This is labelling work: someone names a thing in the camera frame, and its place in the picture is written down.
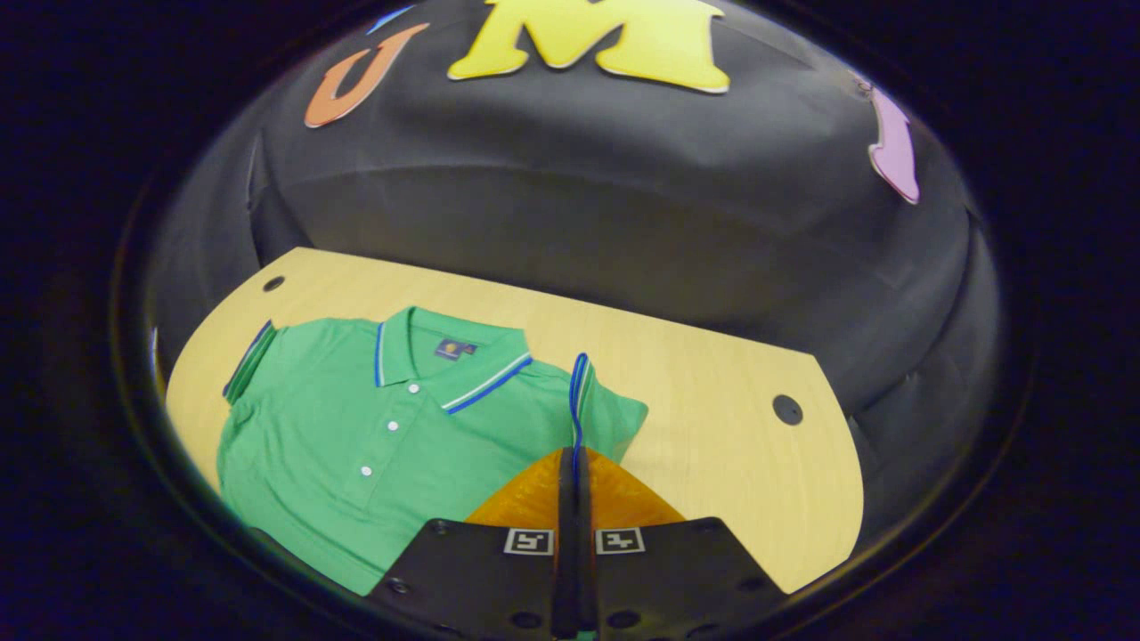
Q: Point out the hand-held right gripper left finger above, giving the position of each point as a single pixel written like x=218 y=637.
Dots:
x=481 y=570

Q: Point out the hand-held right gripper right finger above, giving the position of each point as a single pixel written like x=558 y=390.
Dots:
x=677 y=570

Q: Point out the green polo T-shirt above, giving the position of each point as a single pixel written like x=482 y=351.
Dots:
x=356 y=463

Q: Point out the black backdrop cloth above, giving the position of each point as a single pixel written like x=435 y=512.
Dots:
x=623 y=196

